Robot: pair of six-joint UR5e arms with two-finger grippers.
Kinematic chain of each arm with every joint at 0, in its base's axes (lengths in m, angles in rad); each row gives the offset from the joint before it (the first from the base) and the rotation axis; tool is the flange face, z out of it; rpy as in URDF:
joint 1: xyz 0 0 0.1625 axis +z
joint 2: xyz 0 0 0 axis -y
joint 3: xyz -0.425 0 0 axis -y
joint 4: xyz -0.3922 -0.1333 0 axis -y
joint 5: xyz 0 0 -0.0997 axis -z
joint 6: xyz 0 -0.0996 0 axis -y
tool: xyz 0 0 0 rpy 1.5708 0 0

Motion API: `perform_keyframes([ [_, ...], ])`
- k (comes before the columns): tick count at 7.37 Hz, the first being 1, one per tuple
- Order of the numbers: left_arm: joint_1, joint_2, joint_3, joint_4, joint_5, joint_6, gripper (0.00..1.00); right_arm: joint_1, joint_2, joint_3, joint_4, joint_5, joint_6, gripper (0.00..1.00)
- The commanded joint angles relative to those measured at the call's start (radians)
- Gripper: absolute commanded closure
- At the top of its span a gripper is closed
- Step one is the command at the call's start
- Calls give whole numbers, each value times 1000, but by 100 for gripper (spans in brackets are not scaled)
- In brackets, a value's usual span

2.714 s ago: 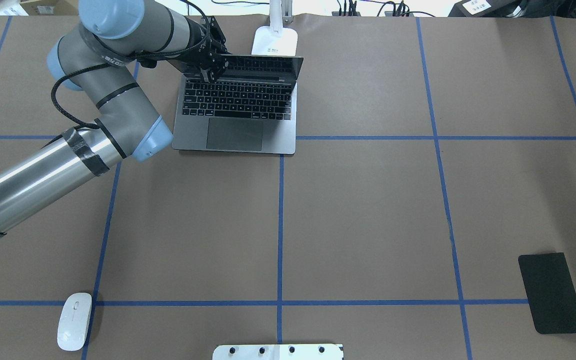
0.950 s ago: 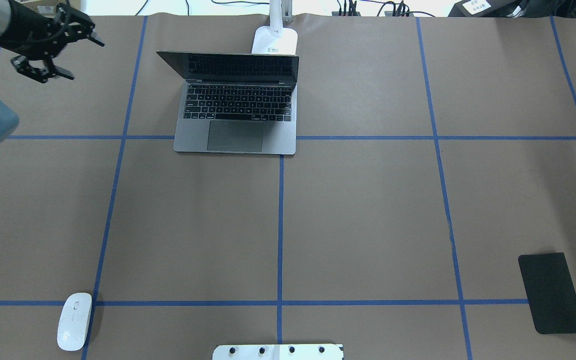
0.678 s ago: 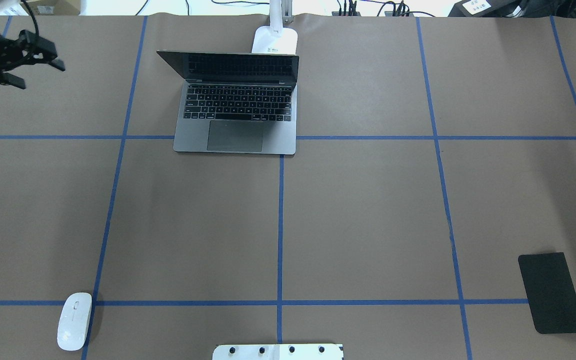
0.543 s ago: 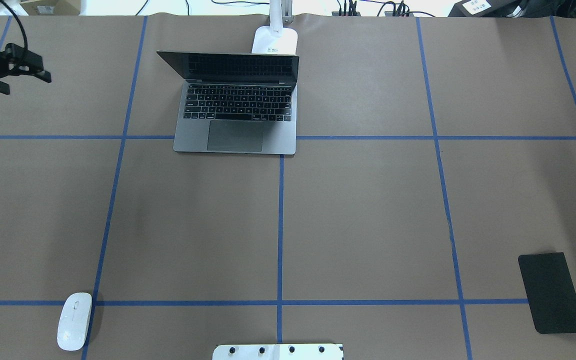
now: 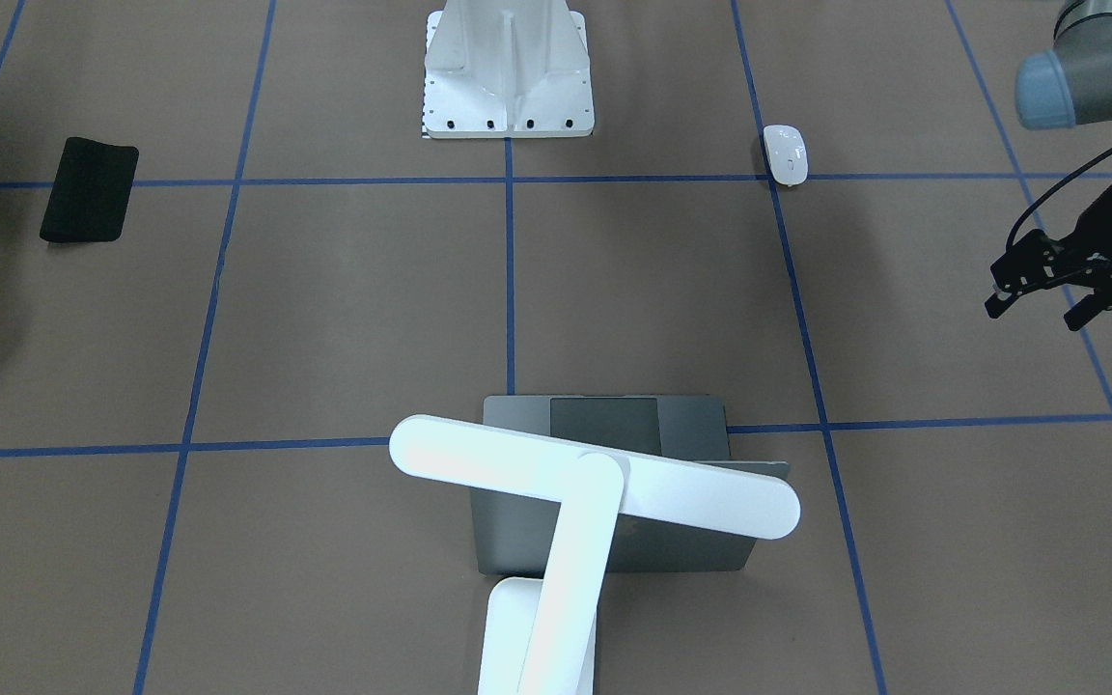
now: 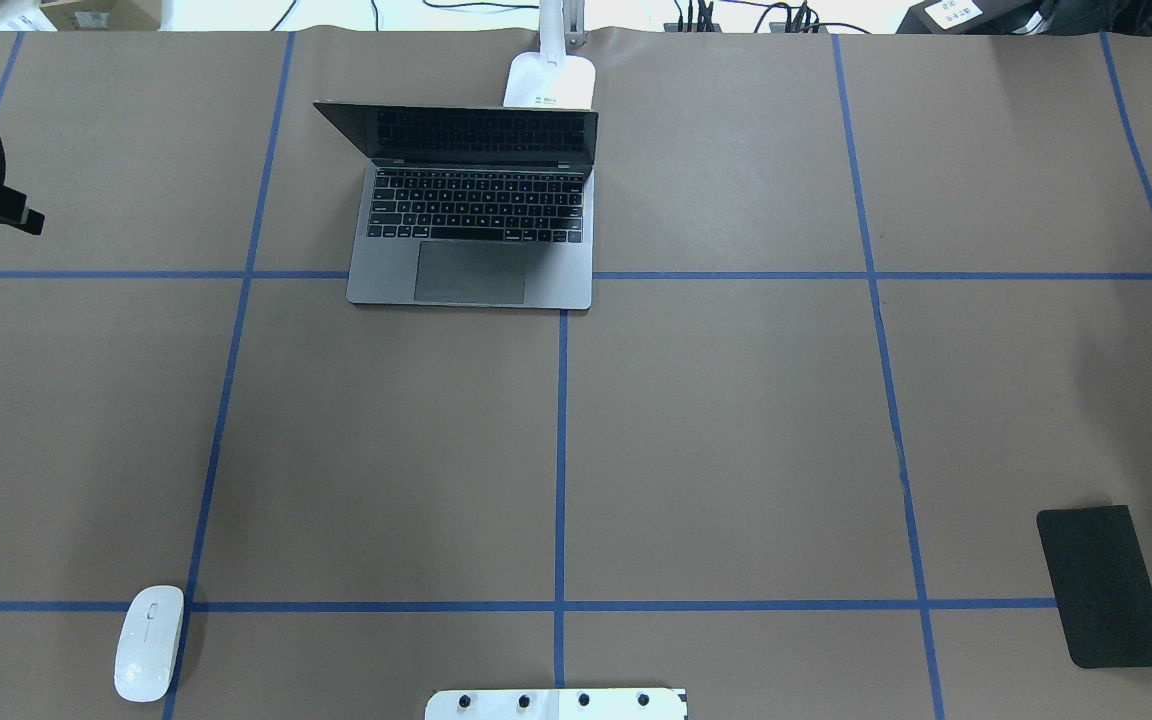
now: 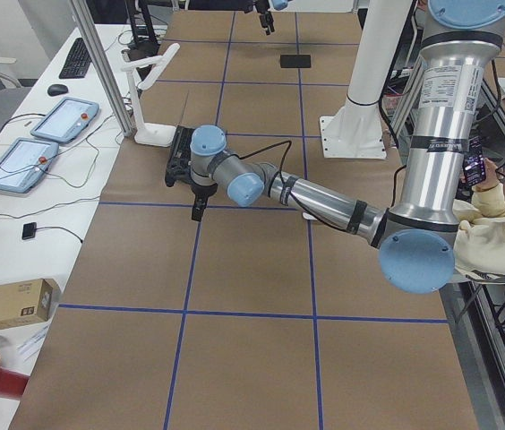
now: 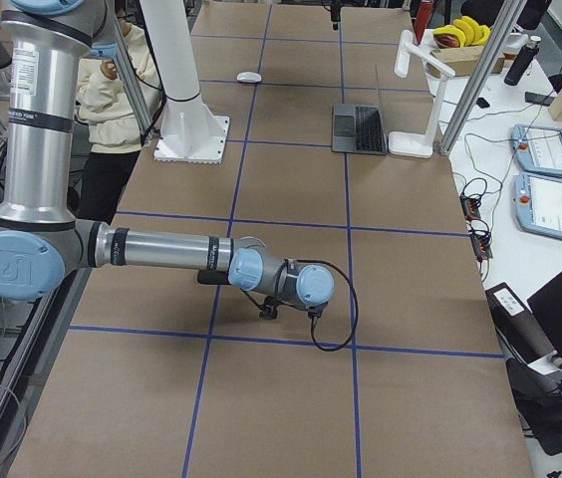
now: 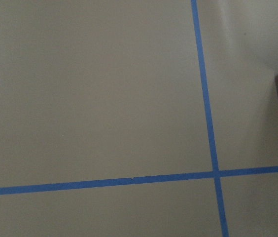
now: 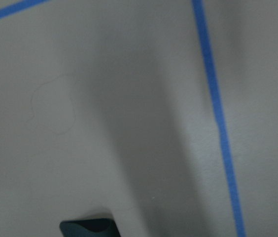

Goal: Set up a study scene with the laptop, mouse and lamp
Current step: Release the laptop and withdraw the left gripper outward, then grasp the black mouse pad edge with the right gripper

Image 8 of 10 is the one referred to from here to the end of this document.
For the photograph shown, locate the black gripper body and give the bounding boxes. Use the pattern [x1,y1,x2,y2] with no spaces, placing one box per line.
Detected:
[243,291,281,320]

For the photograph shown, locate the grey laptop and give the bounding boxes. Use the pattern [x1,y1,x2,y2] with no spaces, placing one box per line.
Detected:
[331,64,390,155]

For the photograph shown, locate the white computer mouse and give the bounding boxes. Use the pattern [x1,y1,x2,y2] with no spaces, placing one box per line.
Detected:
[236,71,262,84]

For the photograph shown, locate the black usb hub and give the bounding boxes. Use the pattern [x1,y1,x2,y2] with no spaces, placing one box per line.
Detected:
[459,195,481,221]

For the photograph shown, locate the seated person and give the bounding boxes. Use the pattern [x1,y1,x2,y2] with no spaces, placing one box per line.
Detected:
[69,0,165,225]

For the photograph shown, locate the teach pendant near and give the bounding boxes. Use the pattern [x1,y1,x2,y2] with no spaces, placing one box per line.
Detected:
[513,172,562,240]

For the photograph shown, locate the teach pendant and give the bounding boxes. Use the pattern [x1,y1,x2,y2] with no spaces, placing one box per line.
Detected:
[513,172,562,240]
[511,123,562,178]

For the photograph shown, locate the teach pendant far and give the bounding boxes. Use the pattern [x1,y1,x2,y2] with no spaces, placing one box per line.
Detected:
[511,123,562,178]

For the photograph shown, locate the cardboard box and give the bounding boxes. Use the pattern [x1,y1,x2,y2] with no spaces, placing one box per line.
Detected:
[426,46,505,78]

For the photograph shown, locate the yellow bananas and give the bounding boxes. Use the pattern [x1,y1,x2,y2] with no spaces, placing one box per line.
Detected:
[432,16,491,49]

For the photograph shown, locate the black water bottle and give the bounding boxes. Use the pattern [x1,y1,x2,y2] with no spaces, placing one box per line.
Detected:
[503,35,541,86]

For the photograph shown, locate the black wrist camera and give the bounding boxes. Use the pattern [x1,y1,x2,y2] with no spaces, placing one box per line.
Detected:
[307,306,325,321]

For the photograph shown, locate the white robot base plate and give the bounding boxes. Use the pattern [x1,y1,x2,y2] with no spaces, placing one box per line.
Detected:
[154,113,230,164]

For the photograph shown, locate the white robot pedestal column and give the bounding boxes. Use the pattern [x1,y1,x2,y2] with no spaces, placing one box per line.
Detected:
[139,0,202,104]

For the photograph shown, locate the aluminium frame post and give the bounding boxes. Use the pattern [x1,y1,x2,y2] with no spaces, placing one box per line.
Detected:
[438,0,526,156]

